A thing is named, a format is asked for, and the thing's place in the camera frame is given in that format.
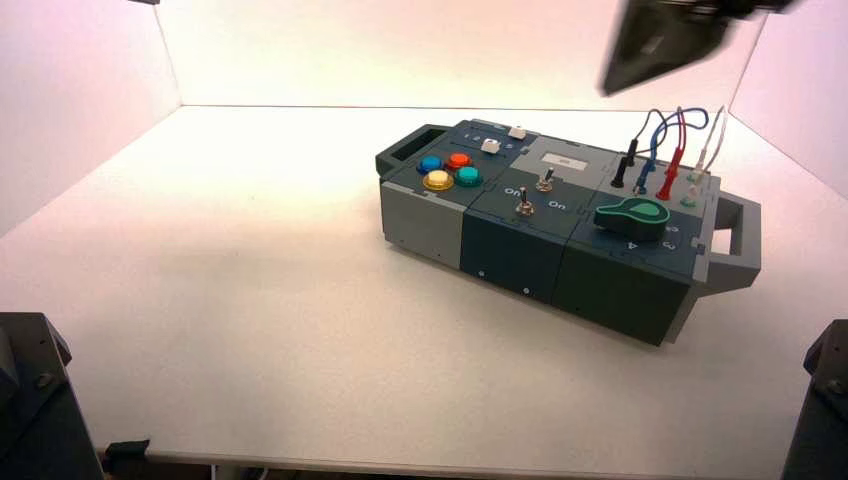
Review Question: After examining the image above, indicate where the small grey display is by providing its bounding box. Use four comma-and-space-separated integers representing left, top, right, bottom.
541, 152, 590, 172

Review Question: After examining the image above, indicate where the black banana plug cable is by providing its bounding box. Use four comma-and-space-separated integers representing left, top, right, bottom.
610, 109, 667, 189

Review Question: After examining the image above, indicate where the grey and teal control box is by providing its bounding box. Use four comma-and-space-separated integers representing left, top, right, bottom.
374, 119, 762, 347

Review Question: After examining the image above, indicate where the black table clamp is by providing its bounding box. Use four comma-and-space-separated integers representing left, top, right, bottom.
101, 438, 152, 473

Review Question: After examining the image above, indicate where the green rotary knob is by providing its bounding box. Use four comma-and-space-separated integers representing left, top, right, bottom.
594, 197, 672, 243

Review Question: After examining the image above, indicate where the red banana plug cable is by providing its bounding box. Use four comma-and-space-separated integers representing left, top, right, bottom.
656, 105, 687, 201

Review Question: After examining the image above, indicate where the white cable with green plug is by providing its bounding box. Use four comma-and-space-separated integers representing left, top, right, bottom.
686, 105, 726, 184
680, 112, 729, 208

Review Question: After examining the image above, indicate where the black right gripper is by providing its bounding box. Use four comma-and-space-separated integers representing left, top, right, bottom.
599, 0, 750, 97

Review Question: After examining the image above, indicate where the blue banana plug cable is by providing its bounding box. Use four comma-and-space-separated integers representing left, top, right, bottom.
633, 107, 710, 195

